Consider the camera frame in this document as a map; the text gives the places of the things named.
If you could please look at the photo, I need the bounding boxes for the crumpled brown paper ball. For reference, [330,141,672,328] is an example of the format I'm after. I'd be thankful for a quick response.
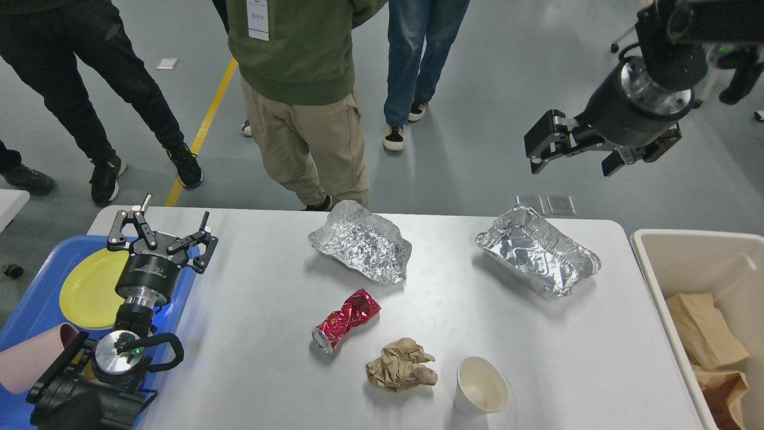
[366,337,439,392]

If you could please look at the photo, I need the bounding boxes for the beige plastic bin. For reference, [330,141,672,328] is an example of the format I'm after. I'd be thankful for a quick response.
[631,229,763,429]

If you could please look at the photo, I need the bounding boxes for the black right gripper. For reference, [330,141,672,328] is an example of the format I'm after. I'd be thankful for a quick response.
[524,57,695,177]

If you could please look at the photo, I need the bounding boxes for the grey office chair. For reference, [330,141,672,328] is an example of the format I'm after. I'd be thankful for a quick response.
[609,1,718,109]

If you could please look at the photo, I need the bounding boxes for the foil tray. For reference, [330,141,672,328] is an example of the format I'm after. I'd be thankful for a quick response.
[475,205,601,299]
[308,200,412,285]

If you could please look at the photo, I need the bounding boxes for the pink mug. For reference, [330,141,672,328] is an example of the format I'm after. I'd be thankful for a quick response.
[1,323,79,394]

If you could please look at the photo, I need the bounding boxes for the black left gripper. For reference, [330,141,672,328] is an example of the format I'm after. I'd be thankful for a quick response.
[106,194,218,306]

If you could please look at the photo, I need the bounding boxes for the crushed red can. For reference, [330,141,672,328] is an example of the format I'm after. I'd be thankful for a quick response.
[312,289,381,354]

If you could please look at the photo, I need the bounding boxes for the person blue jeans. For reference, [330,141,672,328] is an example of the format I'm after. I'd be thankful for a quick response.
[384,1,470,152]

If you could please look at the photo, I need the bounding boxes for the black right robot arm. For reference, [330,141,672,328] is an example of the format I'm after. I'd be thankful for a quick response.
[524,1,763,177]

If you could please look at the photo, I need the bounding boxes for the yellow plastic plate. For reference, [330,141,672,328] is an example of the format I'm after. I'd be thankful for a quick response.
[59,248,129,330]

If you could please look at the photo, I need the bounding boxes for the large brown paper bag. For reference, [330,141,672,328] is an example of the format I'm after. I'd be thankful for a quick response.
[692,365,748,429]

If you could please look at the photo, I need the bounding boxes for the person dark trousers black sneakers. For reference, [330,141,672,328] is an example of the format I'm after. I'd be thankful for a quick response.
[212,0,252,138]

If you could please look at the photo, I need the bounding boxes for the white side table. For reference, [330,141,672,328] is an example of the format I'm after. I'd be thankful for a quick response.
[0,189,30,232]

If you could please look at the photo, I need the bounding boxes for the person green sweater khaki trousers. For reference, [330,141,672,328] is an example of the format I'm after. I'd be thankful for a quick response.
[226,1,384,211]

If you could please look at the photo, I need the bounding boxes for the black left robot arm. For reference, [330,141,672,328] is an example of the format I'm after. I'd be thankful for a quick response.
[26,194,218,429]

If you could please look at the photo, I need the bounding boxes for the person dark shoes far left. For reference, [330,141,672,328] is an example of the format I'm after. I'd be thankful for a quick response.
[1,140,56,196]

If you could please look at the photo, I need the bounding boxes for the white paper cup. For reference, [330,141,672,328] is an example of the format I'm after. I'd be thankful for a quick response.
[454,356,512,417]

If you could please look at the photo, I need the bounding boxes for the person black trousers black shoes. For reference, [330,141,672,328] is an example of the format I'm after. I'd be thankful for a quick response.
[1,1,203,207]

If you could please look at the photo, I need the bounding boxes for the blue plastic tray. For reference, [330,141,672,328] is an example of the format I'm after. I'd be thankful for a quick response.
[1,236,197,429]

